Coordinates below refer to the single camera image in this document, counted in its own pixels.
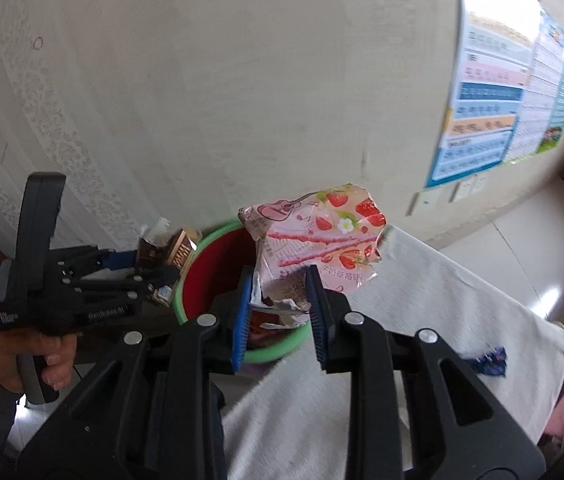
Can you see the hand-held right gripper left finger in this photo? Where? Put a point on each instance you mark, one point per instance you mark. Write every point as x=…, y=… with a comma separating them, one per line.
x=243, y=320

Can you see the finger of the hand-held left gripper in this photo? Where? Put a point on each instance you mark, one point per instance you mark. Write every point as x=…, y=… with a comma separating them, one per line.
x=116, y=260
x=126, y=285

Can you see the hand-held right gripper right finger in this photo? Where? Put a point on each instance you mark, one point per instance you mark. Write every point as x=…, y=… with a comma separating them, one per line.
x=318, y=320

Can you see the green and red basin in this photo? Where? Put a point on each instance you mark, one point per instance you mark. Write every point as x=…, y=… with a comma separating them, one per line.
x=211, y=270

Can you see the brown and white wrapper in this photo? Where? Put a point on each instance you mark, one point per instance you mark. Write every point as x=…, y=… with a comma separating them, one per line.
x=181, y=252

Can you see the strawberry print biscuit wrapper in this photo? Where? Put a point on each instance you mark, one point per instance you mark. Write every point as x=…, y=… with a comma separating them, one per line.
x=312, y=240

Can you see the person's left hand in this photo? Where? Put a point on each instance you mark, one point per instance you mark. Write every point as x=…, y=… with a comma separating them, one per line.
x=56, y=355

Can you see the white towel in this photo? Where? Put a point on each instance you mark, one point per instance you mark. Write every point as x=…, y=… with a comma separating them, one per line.
x=437, y=310

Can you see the navy blue wrapper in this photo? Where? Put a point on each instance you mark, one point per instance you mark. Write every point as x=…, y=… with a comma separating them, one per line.
x=487, y=362

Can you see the white wall socket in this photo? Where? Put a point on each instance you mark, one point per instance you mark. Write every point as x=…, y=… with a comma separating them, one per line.
x=478, y=182
x=459, y=192

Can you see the blue bordered wall poster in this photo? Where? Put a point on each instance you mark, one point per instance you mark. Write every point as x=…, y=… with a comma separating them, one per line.
x=487, y=110

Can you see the green bordered wall poster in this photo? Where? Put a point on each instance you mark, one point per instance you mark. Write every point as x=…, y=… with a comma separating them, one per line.
x=547, y=85

